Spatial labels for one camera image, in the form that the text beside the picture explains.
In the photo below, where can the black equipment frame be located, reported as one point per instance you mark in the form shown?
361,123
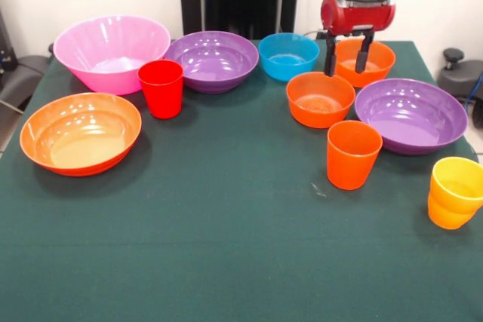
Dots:
5,46

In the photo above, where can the pink bowl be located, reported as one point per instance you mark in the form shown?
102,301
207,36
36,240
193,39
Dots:
113,39

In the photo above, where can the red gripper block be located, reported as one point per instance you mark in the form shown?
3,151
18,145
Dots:
358,18

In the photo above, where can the small orange bowl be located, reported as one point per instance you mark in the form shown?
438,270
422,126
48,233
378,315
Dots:
320,114
377,73

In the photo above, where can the yellow cup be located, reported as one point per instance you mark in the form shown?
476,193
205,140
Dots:
456,171

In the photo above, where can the dark green tablecloth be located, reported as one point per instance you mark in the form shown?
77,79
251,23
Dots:
226,243

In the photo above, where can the red cup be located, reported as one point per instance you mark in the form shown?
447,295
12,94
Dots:
162,95

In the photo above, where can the blue bowl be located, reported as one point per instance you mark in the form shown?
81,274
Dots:
288,65

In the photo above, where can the purple bowl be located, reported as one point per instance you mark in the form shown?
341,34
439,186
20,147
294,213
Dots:
215,58
411,118

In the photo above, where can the light orange cup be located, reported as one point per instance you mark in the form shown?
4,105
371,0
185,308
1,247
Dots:
447,218

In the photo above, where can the large orange bowl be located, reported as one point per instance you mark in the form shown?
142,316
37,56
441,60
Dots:
81,137

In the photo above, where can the black pedestal foot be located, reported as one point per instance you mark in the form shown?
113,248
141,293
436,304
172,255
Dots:
458,80

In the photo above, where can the grey pedestal foot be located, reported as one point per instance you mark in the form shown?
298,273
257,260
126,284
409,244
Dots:
22,73

